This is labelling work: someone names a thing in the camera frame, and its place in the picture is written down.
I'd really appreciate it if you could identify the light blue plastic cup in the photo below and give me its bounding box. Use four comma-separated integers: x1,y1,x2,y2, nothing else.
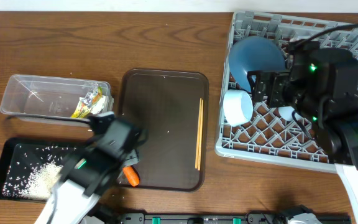
278,106,294,121

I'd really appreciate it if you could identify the orange carrot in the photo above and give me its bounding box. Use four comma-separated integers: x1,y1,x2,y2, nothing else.
123,166,140,187

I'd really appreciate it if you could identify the white tissue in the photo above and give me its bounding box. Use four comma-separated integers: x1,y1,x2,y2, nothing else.
90,95,108,114

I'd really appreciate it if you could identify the large blue plate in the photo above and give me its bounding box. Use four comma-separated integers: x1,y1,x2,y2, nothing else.
228,36,286,92

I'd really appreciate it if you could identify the light blue small bowl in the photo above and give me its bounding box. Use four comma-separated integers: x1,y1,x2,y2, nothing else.
223,90,253,126

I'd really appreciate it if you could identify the yellow green snack wrapper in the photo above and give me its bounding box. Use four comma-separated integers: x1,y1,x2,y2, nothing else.
70,83,103,119

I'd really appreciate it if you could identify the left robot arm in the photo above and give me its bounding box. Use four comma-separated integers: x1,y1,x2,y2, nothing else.
35,112,148,223

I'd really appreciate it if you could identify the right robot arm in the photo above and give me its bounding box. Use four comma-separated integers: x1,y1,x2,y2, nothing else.
247,40,358,223

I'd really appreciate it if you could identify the grey plastic dishwasher rack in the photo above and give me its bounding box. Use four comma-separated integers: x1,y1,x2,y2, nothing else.
215,11,358,173

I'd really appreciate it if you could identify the black waste tray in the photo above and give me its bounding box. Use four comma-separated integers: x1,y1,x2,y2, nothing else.
0,138,83,202

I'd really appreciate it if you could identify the clear plastic waste bin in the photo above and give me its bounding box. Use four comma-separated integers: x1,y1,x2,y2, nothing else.
0,74,114,126

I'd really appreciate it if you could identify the dark brown serving tray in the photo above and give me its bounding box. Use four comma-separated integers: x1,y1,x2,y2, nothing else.
116,68,209,192

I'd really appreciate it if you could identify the spilled white rice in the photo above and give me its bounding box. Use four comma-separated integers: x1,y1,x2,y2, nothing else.
2,144,77,201

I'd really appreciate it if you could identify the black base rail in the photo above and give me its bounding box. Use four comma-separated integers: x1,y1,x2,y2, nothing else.
116,212,352,224

